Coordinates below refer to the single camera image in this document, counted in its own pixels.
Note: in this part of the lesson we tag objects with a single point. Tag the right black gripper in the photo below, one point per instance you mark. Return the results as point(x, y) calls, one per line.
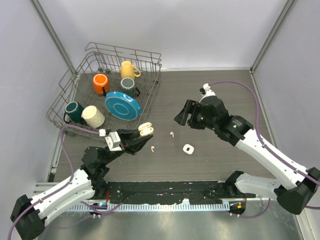
point(190, 107)

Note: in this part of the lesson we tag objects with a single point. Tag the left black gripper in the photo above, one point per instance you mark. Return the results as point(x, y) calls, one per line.
point(131, 141)

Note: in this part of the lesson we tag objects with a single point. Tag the beige earbud case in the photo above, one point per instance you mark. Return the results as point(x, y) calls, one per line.
point(145, 129)

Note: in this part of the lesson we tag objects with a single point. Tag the white earbud charging case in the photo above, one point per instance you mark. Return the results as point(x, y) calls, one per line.
point(188, 149)

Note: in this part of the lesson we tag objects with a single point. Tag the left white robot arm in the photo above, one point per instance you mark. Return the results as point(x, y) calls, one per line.
point(31, 215)

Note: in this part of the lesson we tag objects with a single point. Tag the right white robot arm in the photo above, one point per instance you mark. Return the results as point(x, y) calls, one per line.
point(293, 185)

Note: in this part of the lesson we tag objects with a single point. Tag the blue ceramic plate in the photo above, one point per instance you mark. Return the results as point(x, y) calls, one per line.
point(122, 106)

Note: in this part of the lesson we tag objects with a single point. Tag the cream textured cup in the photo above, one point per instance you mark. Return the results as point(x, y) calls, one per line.
point(93, 116)

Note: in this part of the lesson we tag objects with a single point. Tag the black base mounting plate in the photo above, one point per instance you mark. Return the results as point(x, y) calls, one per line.
point(169, 192)

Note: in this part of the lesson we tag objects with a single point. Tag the grey mug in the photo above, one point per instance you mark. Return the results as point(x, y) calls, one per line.
point(128, 86)

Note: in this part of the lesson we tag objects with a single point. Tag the dark green mug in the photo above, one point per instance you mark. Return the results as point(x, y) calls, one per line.
point(73, 113)

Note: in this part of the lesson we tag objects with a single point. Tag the orange mug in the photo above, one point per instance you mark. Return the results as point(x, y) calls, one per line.
point(101, 83)

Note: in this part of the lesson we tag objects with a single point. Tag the yellow mug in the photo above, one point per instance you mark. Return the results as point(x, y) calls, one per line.
point(128, 70)

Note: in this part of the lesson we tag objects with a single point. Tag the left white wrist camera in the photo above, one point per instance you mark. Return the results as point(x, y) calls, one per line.
point(113, 141)

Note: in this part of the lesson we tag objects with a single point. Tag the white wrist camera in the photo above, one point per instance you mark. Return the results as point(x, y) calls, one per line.
point(113, 141)
point(206, 91)

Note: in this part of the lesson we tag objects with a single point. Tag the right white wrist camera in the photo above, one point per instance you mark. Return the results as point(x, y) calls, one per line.
point(206, 91)

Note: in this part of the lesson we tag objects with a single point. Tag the grey wire dish rack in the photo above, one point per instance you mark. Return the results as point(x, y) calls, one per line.
point(76, 84)

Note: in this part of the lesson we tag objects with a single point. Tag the white slotted cable duct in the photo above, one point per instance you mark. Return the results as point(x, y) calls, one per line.
point(183, 207)

